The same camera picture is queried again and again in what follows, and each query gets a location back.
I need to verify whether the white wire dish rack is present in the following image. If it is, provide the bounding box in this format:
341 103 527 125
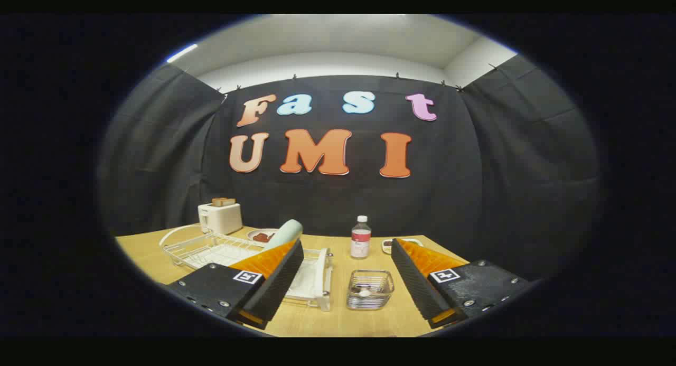
159 224 334 312

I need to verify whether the clear bottle red label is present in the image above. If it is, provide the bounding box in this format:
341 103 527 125
350 215 372 259

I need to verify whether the small white plate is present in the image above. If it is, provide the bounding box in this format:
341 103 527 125
247 228 279 245

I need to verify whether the white divided snack tray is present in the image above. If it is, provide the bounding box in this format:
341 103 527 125
381 238 424 255

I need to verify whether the ceiling light strip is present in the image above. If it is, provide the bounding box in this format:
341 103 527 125
166 44 199 64

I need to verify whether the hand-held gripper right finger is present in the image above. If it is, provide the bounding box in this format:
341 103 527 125
391 238 531 330

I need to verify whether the white toaster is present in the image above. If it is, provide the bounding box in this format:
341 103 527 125
198 202 243 236

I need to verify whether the black backdrop cloth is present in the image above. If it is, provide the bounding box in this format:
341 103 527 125
98 54 603 282

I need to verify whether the light green plate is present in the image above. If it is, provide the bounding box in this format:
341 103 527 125
263 219 304 251

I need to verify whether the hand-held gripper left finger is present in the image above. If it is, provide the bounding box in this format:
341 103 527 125
166 238 305 331

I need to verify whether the metal wire basket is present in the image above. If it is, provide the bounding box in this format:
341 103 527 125
346 270 395 311

